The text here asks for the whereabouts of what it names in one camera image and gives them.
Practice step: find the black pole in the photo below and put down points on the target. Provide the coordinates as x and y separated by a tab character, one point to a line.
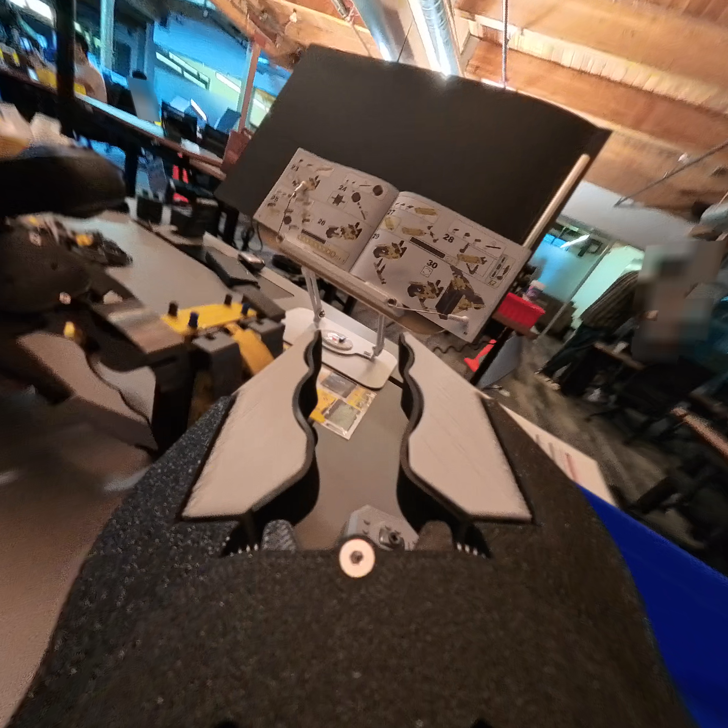
65	68

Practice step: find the printed paper sheet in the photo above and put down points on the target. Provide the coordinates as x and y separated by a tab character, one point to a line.
569	460

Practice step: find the red plastic piece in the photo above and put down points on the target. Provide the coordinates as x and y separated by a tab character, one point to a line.
478	358

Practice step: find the silver rounded device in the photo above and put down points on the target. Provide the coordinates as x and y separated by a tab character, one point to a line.
251	260

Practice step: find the red plastic bin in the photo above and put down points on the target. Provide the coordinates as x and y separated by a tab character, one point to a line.
520	310

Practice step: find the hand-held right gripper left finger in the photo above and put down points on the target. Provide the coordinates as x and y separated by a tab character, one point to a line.
250	449

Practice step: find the grey studded toy block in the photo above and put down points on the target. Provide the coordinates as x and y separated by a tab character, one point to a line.
364	523

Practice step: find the black charging dock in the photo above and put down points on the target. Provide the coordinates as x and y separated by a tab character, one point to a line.
193	219

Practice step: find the blue plastic box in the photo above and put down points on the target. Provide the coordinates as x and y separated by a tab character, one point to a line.
671	597

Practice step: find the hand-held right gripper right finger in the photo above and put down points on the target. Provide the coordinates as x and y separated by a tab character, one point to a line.
460	449

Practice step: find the assembly instruction booklet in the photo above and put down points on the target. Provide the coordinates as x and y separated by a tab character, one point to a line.
443	244

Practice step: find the small black charger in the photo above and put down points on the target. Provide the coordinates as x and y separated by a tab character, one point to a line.
151	209

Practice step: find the yellow grey toy vehicle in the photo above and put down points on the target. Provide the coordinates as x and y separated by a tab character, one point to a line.
216	318

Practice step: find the white book stand black board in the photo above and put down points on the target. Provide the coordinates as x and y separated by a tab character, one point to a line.
426	142

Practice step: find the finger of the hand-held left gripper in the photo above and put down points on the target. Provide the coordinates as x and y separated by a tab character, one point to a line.
68	369
136	330

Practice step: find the black flat case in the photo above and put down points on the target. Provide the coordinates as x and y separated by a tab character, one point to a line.
227	270

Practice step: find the pile of toy building parts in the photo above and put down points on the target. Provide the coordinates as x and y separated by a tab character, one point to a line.
102	250

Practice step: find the yellow black sticker sheet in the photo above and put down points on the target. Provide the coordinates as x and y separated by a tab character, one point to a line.
341	409

